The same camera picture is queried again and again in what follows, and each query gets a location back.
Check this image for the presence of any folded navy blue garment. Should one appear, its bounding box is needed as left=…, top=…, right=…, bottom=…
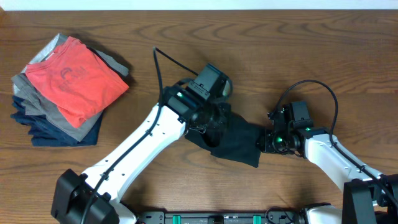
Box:
left=10, top=96, right=103, bottom=147

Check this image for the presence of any folded grey t-shirt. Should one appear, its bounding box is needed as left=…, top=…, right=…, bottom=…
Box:
left=22, top=48, right=129, bottom=141

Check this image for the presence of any folded red t-shirt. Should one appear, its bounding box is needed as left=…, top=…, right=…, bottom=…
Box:
left=25, top=37, right=129, bottom=128

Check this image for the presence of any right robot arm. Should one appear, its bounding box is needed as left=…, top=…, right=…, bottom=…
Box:
left=256, top=101, right=397, bottom=223

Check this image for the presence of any black t-shirt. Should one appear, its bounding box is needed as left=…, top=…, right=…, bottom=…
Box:
left=185, top=113, right=265, bottom=168

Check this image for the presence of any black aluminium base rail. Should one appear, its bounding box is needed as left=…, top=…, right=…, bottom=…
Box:
left=137, top=209, right=306, bottom=224

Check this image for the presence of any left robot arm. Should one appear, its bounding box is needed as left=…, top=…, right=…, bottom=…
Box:
left=50, top=64, right=233, bottom=223

